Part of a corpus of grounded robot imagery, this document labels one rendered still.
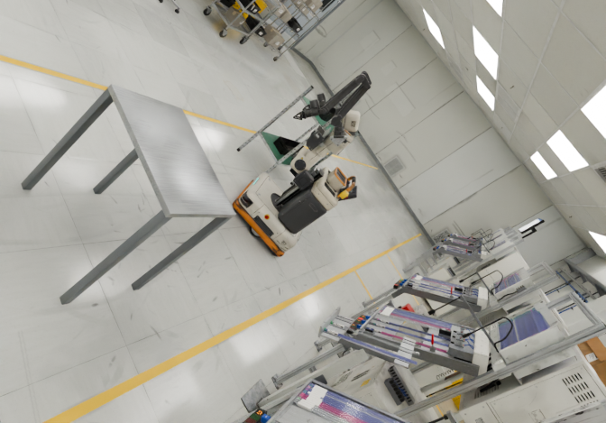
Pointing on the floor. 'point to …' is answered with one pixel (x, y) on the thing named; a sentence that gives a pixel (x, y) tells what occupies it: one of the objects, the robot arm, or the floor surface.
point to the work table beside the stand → (174, 191)
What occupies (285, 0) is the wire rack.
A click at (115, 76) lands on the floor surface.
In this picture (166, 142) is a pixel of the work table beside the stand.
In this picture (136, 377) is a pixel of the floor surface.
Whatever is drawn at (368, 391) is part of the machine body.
